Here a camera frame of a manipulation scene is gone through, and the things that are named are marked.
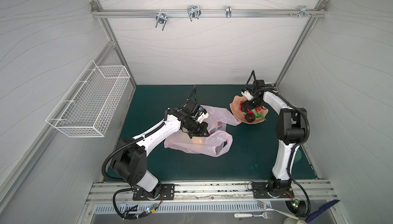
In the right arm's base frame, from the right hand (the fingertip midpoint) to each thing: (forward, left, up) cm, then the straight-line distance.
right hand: (252, 102), depth 101 cm
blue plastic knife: (-56, -25, -8) cm, 62 cm away
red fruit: (-15, +22, -3) cm, 27 cm away
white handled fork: (-61, +12, -7) cm, 62 cm away
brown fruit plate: (-1, +11, -5) cm, 12 cm away
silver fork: (-56, +2, -7) cm, 57 cm away
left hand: (-28, +27, +8) cm, 40 cm away
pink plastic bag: (-34, +25, +9) cm, 43 cm away
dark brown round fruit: (-12, +4, 0) cm, 13 cm away
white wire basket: (-28, +84, +26) cm, 93 cm away
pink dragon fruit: (-7, -2, -1) cm, 7 cm away
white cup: (-61, -8, -8) cm, 62 cm away
